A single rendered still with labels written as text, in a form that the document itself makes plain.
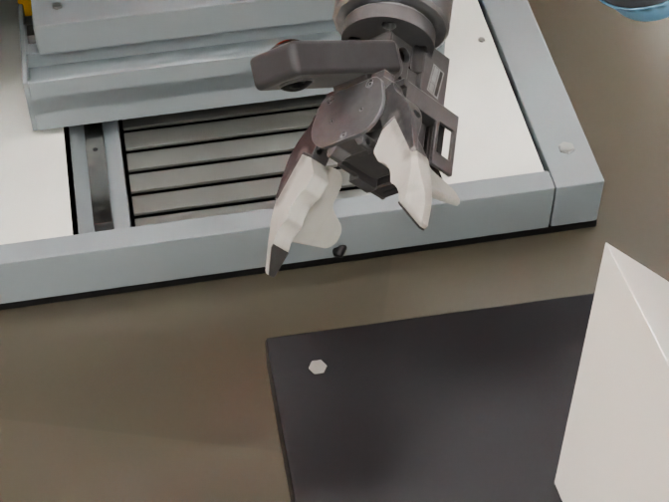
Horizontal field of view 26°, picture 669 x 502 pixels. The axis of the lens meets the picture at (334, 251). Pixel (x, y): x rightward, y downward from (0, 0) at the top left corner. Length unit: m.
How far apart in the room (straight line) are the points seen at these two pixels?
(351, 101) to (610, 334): 0.25
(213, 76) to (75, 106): 0.17
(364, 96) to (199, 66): 0.68
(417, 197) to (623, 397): 0.19
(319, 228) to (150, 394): 0.56
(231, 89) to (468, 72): 0.30
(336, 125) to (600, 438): 0.29
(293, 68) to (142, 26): 0.72
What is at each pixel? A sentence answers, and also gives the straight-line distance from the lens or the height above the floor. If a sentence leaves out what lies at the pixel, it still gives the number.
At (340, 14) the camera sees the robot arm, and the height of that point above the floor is 0.58.
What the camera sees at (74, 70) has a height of 0.15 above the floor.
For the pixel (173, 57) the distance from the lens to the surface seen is 1.75.
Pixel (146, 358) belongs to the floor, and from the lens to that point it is 1.63.
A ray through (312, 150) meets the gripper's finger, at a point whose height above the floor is 0.54.
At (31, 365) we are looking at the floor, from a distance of 1.65.
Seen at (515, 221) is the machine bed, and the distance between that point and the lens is 1.72.
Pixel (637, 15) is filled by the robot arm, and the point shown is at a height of 0.54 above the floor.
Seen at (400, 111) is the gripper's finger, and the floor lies 0.60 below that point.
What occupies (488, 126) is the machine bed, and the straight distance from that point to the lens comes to 1.76.
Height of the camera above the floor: 1.30
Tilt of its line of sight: 49 degrees down
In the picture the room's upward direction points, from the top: straight up
